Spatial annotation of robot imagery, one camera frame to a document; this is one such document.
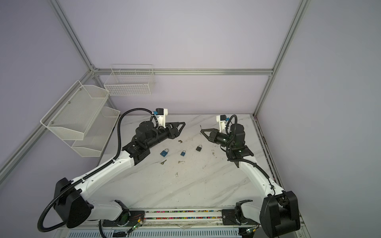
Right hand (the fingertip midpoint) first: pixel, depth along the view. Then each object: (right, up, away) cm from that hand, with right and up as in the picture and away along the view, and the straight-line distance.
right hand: (200, 132), depth 73 cm
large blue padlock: (-23, -15, +25) cm, 37 cm away
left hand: (-9, +4, -2) cm, 10 cm away
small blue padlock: (-11, -15, +25) cm, 31 cm away
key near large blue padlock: (-23, -20, +20) cm, 37 cm away
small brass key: (-13, -7, +31) cm, 35 cm away
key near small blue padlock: (-13, -20, +21) cm, 31 cm away
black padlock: (0, -12, +28) cm, 30 cm away
